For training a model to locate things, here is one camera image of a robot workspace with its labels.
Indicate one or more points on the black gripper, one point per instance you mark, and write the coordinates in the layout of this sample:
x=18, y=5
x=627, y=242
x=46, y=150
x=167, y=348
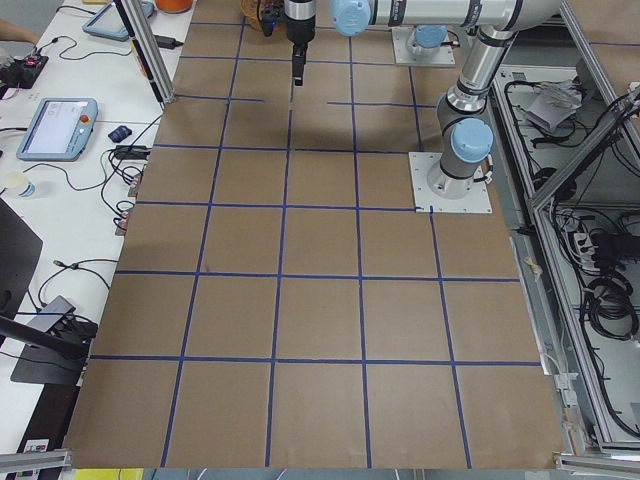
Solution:
x=299, y=24

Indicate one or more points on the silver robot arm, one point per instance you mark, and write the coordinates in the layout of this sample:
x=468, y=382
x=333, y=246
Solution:
x=467, y=139
x=426, y=39

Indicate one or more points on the woven wicker basket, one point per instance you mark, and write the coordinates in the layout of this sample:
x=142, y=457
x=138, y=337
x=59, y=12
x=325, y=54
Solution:
x=249, y=9

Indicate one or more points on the black power adapter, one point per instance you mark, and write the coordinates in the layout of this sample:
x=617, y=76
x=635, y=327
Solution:
x=165, y=42

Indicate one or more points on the orange bucket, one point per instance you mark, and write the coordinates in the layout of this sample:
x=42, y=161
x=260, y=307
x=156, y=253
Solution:
x=174, y=6

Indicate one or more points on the far teach pendant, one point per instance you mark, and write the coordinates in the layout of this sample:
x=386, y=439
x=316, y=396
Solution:
x=112, y=23

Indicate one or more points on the teach pendant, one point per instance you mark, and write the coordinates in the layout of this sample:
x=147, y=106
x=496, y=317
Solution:
x=112, y=23
x=59, y=130

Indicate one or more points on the blue checkered pouch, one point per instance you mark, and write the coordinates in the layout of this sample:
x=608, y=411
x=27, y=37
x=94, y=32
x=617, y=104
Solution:
x=119, y=134

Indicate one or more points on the near teach pendant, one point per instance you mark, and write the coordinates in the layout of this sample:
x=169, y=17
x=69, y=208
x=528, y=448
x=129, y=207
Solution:
x=59, y=130

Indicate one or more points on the black circuit board box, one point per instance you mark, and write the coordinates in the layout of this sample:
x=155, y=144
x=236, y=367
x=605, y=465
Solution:
x=22, y=73

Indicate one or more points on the white paper cup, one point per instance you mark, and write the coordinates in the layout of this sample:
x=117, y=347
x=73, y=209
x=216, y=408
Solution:
x=19, y=184

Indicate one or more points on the black monitor stand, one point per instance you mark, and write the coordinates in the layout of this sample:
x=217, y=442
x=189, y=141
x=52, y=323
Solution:
x=55, y=341

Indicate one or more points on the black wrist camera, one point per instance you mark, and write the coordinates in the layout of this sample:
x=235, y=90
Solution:
x=270, y=14

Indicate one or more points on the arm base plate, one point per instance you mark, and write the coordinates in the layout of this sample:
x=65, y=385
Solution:
x=441, y=58
x=434, y=192

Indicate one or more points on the aluminium frame post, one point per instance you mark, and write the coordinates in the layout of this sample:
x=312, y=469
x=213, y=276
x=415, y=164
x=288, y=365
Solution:
x=147, y=50

